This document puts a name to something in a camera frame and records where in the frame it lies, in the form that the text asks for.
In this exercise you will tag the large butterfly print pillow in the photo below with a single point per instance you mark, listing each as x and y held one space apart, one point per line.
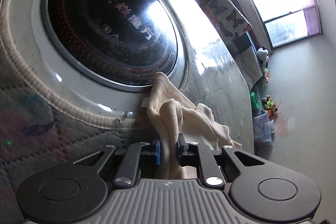
229 22

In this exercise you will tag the green plastic basin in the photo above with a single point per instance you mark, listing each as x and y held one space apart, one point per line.
254 101

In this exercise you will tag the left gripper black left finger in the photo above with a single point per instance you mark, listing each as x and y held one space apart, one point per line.
75 190

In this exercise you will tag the black induction cooktop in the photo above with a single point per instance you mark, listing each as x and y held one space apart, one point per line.
118 43

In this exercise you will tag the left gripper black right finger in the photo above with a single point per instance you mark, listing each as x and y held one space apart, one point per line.
258 188

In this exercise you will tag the colourful plush toys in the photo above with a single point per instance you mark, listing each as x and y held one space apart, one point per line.
269 106

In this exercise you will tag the grey plain cushion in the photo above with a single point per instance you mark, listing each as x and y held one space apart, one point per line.
249 66

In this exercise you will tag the cream white garment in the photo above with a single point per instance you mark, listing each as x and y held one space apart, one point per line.
172 113

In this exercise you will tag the clear plastic storage box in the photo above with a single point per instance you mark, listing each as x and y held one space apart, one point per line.
262 132

